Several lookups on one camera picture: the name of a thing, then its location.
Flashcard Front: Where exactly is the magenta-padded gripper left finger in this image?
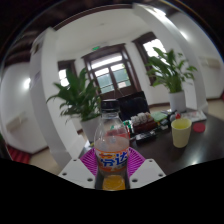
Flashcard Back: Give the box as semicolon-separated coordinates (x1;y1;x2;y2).
58;147;103;190

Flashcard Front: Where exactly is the black flat device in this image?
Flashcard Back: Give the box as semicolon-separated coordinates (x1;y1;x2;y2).
134;130;158;145

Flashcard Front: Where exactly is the flat round red coaster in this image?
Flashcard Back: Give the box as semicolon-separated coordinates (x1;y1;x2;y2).
192;122;206;134

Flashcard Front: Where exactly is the black chair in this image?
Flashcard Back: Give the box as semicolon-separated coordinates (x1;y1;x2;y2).
117;90;151;122

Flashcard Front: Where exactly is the potted plant in white pot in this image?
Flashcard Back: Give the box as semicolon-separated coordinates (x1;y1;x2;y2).
145;47;198;113
46;68;103;143

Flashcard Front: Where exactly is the clear orange soda bottle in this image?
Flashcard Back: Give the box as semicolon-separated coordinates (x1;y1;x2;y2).
93;98;131;192

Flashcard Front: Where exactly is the white wall radiator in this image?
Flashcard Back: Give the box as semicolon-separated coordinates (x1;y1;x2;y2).
5;111;29;134
199;55;223;70

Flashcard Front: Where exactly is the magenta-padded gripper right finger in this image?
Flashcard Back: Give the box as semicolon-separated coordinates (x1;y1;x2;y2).
125;147;167;190

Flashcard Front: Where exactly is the green packet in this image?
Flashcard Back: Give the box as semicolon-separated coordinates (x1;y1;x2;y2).
150;110;168;123

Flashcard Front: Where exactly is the printed magazine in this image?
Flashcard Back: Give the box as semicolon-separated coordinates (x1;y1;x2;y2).
181;109;208;123

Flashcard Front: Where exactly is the dark wooden double door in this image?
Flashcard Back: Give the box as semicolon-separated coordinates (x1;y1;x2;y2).
81;43;143;101

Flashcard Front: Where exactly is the red carpeted staircase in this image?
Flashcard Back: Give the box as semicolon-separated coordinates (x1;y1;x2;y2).
6;144;31;164

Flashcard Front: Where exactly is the pale yellow cup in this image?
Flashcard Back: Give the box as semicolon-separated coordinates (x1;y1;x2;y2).
170;118;193;149

